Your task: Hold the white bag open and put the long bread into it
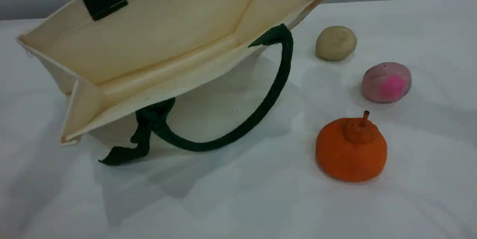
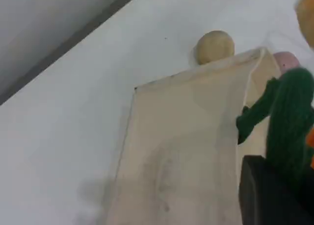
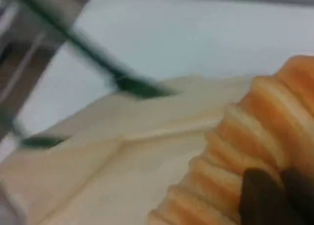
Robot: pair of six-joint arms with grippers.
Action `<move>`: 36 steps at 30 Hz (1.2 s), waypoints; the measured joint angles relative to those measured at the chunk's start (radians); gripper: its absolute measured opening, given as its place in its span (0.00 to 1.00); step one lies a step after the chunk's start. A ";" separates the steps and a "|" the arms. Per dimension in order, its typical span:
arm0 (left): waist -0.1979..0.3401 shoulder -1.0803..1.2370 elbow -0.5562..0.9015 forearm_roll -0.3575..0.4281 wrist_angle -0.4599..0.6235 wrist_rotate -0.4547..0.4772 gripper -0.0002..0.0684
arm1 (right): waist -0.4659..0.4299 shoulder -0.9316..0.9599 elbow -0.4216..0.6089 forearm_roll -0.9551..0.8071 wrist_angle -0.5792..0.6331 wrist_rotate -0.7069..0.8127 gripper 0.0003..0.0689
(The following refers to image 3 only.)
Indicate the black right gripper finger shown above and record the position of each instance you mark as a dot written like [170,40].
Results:
[262,200]
[303,193]

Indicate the long ridged orange bread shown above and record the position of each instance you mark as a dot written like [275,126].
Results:
[257,112]

